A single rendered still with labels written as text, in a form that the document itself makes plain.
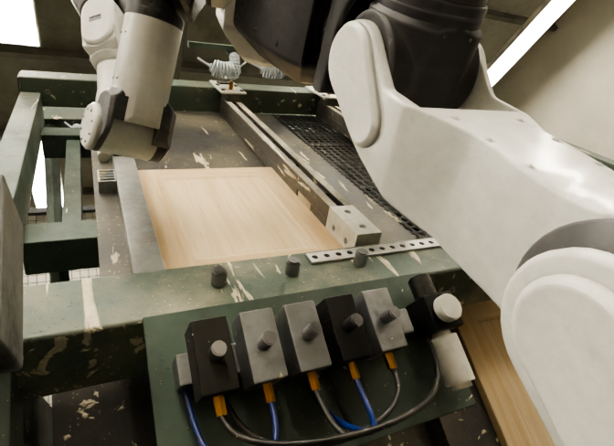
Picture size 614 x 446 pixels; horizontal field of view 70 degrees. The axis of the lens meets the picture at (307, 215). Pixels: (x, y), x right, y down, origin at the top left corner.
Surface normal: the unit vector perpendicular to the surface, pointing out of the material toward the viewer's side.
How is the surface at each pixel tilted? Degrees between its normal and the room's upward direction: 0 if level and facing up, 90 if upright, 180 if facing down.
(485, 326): 90
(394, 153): 112
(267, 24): 100
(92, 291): 58
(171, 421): 90
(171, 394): 90
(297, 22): 120
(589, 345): 90
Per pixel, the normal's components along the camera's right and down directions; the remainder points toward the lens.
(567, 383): -0.90, 0.07
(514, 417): 0.35, -0.49
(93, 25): -0.17, -0.30
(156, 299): 0.15, -0.88
